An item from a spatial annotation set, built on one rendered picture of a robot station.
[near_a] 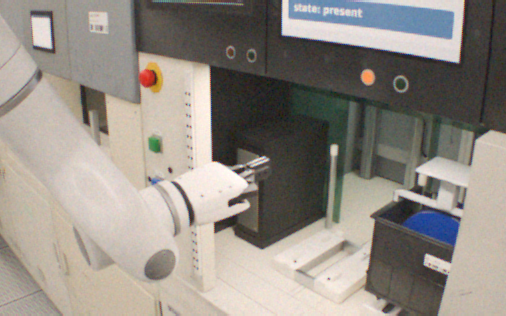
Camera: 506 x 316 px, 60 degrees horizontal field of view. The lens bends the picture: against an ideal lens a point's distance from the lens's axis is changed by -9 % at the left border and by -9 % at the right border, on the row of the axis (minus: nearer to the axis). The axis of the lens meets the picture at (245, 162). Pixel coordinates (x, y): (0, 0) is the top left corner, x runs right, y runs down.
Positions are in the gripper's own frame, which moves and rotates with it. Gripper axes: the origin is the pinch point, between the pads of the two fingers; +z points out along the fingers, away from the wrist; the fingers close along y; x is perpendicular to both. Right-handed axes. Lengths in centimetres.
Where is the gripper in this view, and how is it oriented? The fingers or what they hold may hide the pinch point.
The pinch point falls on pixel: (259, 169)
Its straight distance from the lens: 80.5
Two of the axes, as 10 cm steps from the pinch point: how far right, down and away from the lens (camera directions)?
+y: 5.9, 3.6, -7.2
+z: 8.0, -3.4, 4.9
